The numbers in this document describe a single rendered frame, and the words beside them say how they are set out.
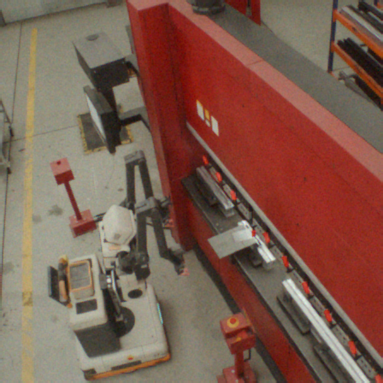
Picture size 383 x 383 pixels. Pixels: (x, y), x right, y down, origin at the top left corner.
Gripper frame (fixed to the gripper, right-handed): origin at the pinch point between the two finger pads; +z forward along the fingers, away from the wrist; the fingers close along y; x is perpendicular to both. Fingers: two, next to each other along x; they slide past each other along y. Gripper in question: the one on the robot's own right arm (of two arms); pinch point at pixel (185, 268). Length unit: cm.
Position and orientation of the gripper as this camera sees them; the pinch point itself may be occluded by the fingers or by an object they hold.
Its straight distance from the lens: 308.9
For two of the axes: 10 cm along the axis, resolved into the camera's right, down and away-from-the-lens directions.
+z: 5.3, 5.4, 6.6
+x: -8.2, 5.4, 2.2
